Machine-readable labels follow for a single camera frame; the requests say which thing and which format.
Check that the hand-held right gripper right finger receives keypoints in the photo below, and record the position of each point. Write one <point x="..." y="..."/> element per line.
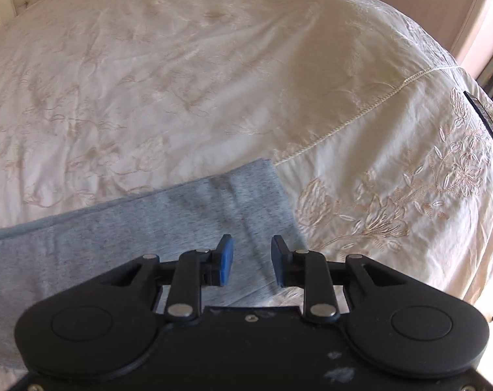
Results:
<point x="276" y="261"/>

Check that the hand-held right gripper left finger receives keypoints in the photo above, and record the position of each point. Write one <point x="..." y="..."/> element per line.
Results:
<point x="226" y="261"/>

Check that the grey pants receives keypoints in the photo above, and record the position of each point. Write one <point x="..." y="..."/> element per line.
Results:
<point x="108" y="232"/>

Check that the cream embroidered bedspread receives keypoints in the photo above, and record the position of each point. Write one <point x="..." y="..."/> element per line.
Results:
<point x="189" y="69"/>

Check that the black flat panel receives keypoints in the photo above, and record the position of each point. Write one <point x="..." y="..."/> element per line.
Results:
<point x="485" y="116"/>

